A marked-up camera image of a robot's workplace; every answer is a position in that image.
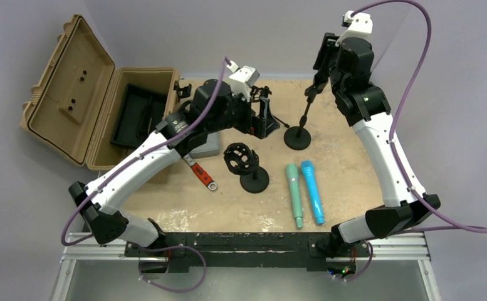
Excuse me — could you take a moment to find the green microphone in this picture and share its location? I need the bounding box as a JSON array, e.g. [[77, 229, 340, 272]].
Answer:
[[285, 163, 303, 229]]

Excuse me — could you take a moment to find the black mounting base rail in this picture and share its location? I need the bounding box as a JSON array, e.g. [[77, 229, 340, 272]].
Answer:
[[125, 232, 369, 273]]

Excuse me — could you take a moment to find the black tripod microphone stand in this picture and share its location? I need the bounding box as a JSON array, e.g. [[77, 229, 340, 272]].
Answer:
[[250, 85, 290, 129]]

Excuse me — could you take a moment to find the red adjustable wrench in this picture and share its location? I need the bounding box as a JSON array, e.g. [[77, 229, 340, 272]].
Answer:
[[182, 154, 217, 191]]

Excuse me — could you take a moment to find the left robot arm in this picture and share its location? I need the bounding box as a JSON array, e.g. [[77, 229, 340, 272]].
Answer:
[[68, 79, 280, 256]]

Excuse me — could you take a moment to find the black tray in case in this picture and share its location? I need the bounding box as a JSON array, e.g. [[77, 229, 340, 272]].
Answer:
[[110, 84, 167, 149]]

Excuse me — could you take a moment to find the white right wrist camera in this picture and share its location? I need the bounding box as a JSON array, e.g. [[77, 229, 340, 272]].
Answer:
[[335, 11, 373, 46]]

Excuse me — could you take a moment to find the black round-base shock-mount stand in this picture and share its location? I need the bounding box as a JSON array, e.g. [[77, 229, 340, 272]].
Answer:
[[223, 142, 270, 194]]

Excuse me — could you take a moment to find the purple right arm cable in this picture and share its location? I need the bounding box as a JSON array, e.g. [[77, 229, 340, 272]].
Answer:
[[348, 0, 487, 235]]

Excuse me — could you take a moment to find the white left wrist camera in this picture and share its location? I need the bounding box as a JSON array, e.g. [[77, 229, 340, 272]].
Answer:
[[228, 66, 260, 103]]

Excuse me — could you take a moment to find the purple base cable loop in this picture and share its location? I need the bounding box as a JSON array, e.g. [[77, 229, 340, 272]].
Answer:
[[137, 243, 209, 294]]

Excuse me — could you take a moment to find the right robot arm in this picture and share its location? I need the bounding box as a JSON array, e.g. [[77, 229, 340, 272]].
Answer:
[[313, 33, 441, 255]]

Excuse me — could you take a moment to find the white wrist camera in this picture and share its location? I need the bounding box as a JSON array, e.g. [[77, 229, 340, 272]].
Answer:
[[228, 66, 260, 103], [335, 11, 373, 46]]

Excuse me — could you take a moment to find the blue microphone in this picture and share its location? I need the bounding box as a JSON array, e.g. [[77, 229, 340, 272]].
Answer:
[[301, 161, 325, 225]]

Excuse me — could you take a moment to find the aluminium frame rail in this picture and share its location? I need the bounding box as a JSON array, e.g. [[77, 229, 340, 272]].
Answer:
[[61, 233, 431, 261]]

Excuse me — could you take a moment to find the tan plastic tool case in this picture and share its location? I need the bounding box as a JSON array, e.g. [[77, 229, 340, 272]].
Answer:
[[19, 14, 180, 171]]

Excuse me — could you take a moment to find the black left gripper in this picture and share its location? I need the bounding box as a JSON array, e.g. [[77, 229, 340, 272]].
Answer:
[[206, 85, 278, 139]]

